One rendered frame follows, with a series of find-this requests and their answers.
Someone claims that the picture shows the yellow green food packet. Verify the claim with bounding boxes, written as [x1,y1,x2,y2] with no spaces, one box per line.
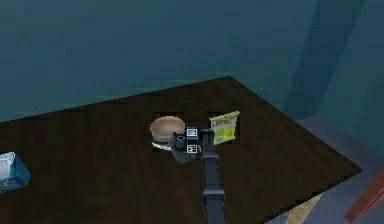
[209,110,241,146]

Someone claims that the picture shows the blue tissue box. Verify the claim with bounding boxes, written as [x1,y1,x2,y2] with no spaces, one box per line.
[0,151,32,194]

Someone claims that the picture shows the reddish brown wooden chair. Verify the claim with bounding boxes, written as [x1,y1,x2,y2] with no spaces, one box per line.
[343,168,384,224]

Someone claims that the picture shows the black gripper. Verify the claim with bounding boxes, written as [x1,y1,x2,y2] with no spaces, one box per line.
[151,131,188,151]

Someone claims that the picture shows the tan wooden bowl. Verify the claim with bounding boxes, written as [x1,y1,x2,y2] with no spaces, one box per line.
[149,116,186,144]

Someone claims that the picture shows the dark brown dining table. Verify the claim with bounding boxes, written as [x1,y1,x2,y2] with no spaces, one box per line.
[0,75,363,224]

